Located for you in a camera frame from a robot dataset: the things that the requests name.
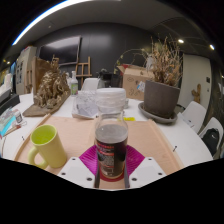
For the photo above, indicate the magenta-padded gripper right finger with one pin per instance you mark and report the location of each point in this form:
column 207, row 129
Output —
column 143, row 170

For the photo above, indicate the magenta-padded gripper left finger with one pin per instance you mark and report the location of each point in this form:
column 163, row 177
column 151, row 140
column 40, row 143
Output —
column 78, row 171

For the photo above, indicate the clear bottle with dark drink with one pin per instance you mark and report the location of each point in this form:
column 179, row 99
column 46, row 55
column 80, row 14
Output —
column 111, row 140

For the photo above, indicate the beige wooden drawing board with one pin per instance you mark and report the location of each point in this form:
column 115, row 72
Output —
column 76, row 136

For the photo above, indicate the lime green mug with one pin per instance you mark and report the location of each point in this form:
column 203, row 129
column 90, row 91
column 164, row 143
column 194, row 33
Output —
column 50, row 148

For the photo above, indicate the small yellow object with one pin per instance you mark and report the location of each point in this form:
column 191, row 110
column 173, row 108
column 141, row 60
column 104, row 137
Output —
column 129, row 118

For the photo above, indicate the grey plant saucer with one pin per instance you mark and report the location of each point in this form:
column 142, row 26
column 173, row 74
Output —
column 150, row 115

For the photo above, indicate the crumpled grey newspaper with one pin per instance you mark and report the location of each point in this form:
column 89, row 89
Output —
column 85, row 105

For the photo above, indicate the black backpack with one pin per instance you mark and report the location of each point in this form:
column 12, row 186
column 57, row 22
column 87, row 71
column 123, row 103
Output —
column 210, row 141

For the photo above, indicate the dried plant in grey pot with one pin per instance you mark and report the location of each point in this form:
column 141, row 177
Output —
column 161, row 98

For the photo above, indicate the white chair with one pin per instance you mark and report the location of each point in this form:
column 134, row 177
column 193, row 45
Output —
column 90, row 84
column 195, row 115
column 216, row 123

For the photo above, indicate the thin wooden stick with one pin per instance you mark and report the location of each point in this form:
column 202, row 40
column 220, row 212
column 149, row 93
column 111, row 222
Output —
column 15, row 129

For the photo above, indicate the small white bottle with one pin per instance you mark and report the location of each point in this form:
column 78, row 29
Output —
column 18, row 116

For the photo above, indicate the green white spray bottle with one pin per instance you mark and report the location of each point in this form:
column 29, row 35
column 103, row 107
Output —
column 74, row 86

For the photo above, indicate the brown carved wooden sculpture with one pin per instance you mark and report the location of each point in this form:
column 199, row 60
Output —
column 50, row 88

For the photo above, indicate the colourful printed sheet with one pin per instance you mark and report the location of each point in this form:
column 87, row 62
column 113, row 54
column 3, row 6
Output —
column 6, row 120

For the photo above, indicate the brown cardboard box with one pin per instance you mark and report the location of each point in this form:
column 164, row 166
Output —
column 133, row 81

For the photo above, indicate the wooden easel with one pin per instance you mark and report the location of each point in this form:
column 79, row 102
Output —
column 83, row 68

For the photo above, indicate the white cabinet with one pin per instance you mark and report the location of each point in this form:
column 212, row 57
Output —
column 25, row 70

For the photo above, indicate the wooden wall figure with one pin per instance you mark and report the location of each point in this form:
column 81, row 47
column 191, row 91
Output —
column 196, row 93

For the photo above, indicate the black wall screen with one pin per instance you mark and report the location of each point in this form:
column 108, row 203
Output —
column 60, row 50

